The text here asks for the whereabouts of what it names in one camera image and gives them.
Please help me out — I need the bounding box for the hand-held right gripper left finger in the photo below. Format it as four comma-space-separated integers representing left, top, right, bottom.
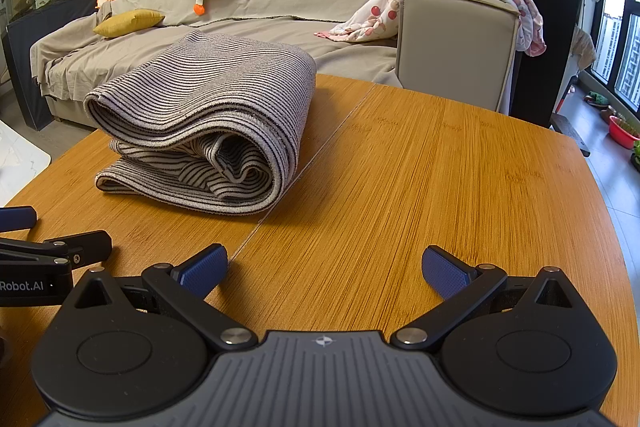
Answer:
76, 243, 257, 350

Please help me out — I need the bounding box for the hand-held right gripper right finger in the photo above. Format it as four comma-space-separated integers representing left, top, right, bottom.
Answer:
390, 245, 574, 350

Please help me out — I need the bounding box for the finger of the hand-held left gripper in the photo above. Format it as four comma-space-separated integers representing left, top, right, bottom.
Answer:
0, 206, 37, 232
0, 230, 113, 265

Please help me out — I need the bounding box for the striped knit garment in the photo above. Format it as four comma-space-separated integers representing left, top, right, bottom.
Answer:
83, 31, 318, 217

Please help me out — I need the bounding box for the white marble side table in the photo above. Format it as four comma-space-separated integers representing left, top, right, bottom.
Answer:
0, 121, 52, 192

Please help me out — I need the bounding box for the black cabinet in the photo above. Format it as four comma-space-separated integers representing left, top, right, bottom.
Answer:
5, 14, 56, 131

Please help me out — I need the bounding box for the dark wooden stool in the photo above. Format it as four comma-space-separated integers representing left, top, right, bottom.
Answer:
550, 114, 591, 158

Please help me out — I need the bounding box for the small yellow pillow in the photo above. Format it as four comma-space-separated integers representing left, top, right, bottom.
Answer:
92, 8, 166, 39

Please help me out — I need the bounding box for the red basin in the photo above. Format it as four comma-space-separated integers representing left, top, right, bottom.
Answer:
608, 116, 640, 150

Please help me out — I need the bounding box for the beige hanging cloth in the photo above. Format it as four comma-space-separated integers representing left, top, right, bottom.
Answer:
570, 27, 598, 70

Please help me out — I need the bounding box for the black framed window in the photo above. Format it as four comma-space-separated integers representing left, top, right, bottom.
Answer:
590, 0, 640, 112

